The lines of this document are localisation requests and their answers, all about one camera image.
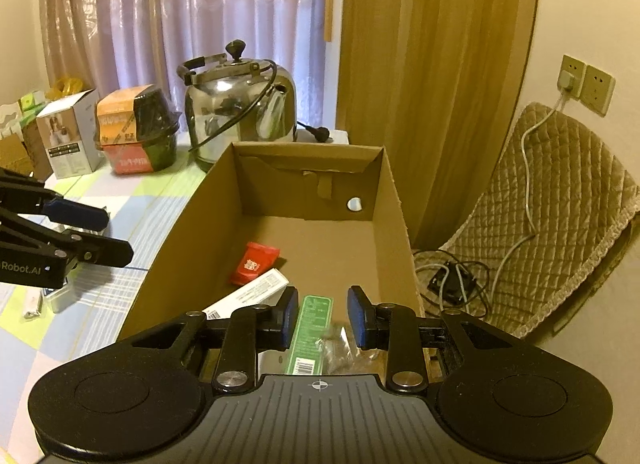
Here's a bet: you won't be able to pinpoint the white tube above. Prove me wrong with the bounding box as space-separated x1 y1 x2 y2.
23 288 42 319

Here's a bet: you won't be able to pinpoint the white square night light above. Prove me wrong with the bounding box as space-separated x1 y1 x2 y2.
258 350 290 376

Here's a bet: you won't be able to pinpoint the white green medicine box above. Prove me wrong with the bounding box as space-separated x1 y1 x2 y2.
203 269 288 320

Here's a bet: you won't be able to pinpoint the clear plastic wire bag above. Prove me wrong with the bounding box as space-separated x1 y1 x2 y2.
317 322 386 375

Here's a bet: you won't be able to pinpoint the green narrow package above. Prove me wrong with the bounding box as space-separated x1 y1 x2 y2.
286 295 333 375

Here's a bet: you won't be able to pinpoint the red small packet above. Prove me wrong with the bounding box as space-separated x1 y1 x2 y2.
229 242 280 285

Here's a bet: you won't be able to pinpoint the stacked cardboard boxes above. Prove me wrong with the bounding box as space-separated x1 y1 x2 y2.
1 76 85 181

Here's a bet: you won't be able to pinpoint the checkered tablecloth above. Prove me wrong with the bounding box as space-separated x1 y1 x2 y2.
1 135 204 463

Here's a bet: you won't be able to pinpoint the white humidifier product box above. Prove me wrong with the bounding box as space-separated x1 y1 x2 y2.
36 90 101 179

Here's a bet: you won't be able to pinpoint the brown cardboard box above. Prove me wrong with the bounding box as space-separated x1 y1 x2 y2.
115 140 426 375

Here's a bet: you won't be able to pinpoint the black instant meal bowl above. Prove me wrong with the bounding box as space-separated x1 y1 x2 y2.
94 84 179 175

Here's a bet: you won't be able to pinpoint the purple sheer curtain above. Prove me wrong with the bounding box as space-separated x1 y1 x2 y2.
40 0 326 125

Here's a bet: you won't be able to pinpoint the stainless steel kettle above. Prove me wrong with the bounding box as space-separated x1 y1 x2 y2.
177 38 332 173

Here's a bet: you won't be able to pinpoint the quilted beige chair cover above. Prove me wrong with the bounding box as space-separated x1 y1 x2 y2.
443 102 639 337

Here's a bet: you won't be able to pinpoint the brown drape curtain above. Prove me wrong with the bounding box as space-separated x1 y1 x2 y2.
337 0 537 250

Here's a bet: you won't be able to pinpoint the black adapter with cables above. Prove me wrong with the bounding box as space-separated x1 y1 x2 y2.
412 249 491 320

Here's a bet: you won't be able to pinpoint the white charger cable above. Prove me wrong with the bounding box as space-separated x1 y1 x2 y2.
489 90 572 303

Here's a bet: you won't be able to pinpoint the wall power socket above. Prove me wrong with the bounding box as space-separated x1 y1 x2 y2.
556 55 616 117

